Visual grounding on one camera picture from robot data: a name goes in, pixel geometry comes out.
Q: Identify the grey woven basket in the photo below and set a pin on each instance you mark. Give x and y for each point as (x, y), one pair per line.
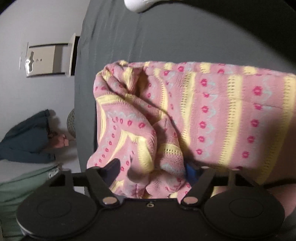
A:
(71, 123)

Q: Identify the beige wooden chair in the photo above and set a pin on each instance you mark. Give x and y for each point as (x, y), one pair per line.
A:
(49, 59)

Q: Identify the green curtain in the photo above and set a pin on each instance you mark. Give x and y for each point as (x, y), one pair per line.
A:
(14, 192)

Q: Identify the grey bed sheet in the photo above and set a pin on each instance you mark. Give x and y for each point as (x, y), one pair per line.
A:
(250, 33)

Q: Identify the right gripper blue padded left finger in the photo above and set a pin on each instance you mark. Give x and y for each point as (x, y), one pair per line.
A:
(100, 180)

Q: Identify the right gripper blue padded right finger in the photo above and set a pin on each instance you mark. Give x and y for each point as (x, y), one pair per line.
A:
(201, 180)

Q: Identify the pink hanging garment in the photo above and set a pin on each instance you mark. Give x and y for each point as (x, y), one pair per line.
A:
(57, 141)

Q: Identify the white glove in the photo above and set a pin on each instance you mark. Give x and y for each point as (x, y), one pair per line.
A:
(138, 6)

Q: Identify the dark teal hanging jacket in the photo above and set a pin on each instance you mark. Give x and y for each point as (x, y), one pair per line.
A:
(25, 142)

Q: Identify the pink striped knit sweater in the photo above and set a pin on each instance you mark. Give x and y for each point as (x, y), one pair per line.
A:
(154, 116)

